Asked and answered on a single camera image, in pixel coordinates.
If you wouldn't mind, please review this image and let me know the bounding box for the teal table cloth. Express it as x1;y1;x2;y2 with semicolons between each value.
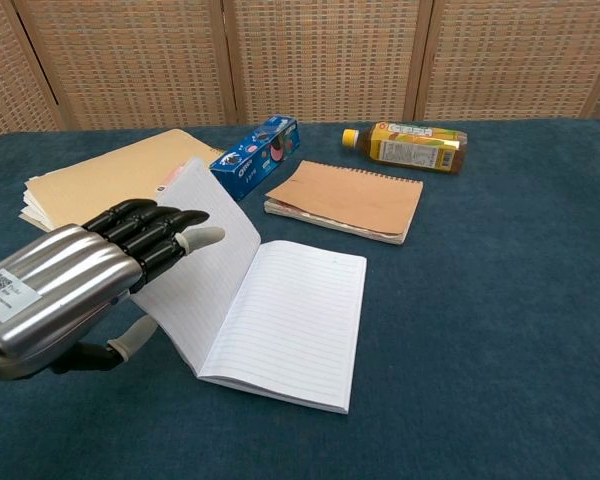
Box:
0;117;600;480

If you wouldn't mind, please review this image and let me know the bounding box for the yellow-capped tea bottle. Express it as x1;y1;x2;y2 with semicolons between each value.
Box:
341;121;469;176

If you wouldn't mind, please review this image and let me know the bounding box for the blue Oreo cookie box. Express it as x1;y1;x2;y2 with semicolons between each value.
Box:
209;115;302;203

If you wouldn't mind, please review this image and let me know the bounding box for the brown spiral notebook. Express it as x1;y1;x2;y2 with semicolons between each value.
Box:
263;159;425;246

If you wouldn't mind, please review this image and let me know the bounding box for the pink tissue pack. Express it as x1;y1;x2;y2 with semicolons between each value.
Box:
154;164;187;195

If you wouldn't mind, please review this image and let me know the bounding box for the white lined notebook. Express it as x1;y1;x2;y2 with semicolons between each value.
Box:
131;156;369;415

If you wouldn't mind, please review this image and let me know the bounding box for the woven rattan folding screen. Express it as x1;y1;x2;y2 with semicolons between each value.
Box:
0;0;600;146

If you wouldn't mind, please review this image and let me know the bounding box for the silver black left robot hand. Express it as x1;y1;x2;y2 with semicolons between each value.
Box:
0;198;227;386

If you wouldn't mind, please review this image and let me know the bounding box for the tan large paper pad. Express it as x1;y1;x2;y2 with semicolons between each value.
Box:
19;128;226;234

